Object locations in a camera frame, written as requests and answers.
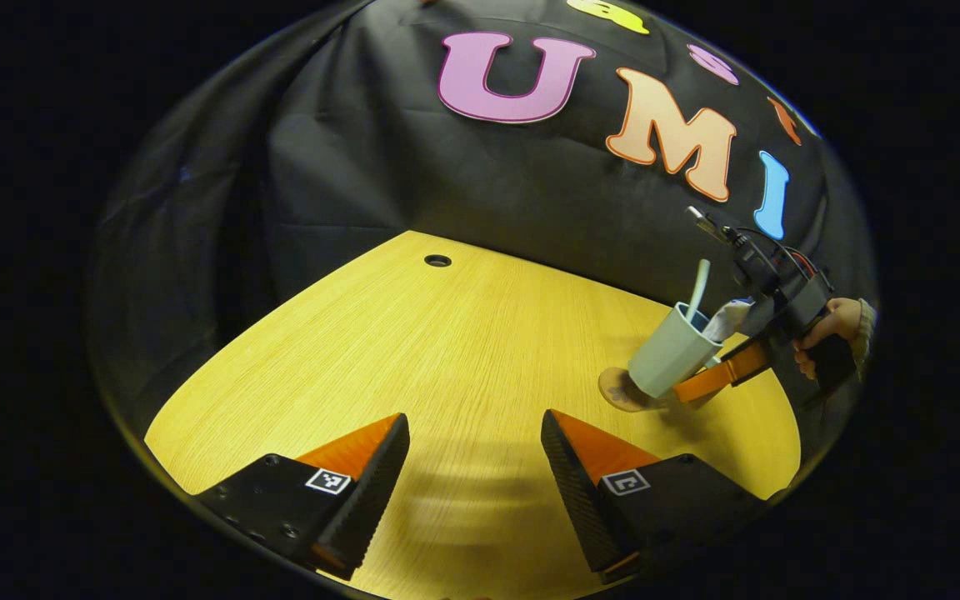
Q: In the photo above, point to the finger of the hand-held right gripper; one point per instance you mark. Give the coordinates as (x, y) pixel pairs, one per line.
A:
(717, 377)

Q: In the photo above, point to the wooden desktop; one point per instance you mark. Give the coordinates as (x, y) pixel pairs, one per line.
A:
(447, 350)

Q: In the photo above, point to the white toothpaste tube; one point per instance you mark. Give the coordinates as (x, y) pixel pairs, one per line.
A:
(730, 318)

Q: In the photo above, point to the round brown coaster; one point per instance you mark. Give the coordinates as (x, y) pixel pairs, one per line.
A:
(613, 392)

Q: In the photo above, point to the pale green toothbrush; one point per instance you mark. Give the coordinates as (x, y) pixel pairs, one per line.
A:
(699, 287)

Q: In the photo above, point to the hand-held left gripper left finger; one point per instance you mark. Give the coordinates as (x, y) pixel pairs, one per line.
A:
(376, 487)

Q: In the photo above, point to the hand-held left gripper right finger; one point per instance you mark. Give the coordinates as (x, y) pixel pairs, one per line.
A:
(576, 487)

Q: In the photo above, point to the black backdrop cloth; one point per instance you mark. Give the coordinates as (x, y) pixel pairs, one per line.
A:
(447, 183)

